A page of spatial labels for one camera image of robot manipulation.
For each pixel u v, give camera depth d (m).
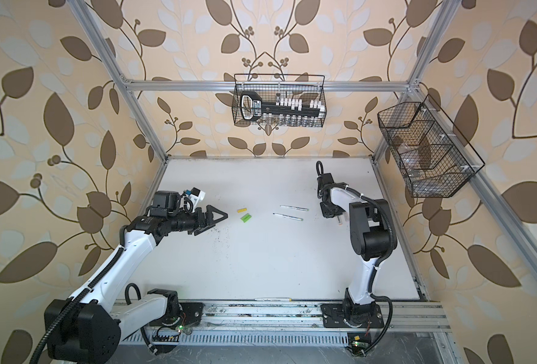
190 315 0.74
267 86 0.91
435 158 0.73
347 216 0.96
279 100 0.81
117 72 0.87
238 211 1.00
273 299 0.77
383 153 1.20
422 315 0.75
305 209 0.99
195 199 0.74
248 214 0.99
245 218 0.98
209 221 0.68
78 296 0.40
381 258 0.52
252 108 0.84
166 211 0.62
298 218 0.98
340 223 0.96
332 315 0.73
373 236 0.52
